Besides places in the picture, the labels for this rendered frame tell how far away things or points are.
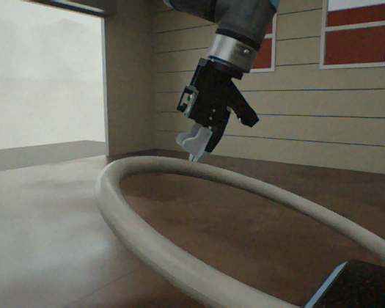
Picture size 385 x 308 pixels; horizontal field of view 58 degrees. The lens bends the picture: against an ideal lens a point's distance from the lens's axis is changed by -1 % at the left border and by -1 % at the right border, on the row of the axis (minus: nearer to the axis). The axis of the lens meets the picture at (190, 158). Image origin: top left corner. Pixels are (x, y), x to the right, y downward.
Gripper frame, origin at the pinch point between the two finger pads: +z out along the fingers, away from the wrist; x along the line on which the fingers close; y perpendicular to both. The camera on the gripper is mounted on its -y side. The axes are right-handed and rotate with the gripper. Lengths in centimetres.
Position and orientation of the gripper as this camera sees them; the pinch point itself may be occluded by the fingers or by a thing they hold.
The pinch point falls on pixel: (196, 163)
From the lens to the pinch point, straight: 72.0
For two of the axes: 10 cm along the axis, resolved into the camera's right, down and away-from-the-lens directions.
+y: -8.5, -2.6, -4.6
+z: -3.8, 9.0, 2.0
